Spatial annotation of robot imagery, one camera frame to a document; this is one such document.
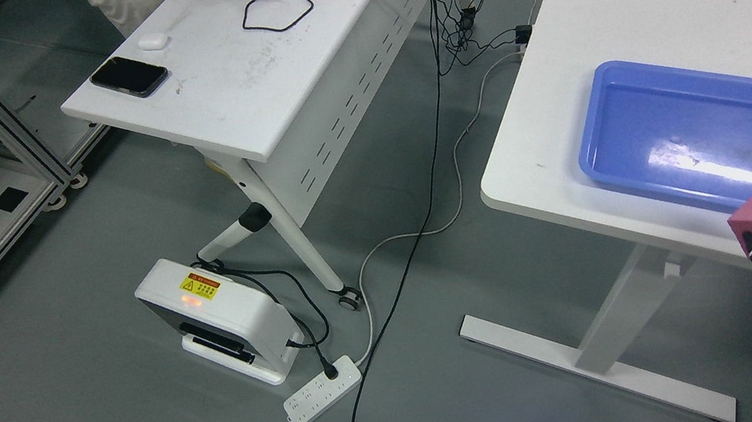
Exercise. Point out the white folding desk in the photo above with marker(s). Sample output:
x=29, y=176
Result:
x=269, y=91

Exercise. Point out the white power strip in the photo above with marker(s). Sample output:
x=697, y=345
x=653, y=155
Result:
x=320, y=393

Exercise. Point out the blue plastic tray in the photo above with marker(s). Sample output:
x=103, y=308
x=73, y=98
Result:
x=677, y=135

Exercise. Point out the black smartphone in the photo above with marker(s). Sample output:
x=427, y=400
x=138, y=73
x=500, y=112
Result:
x=131, y=77

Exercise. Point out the white table with leg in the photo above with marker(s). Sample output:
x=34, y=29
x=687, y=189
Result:
x=533, y=171

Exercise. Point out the white heater box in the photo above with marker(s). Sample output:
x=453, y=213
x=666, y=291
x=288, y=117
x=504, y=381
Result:
x=229, y=324

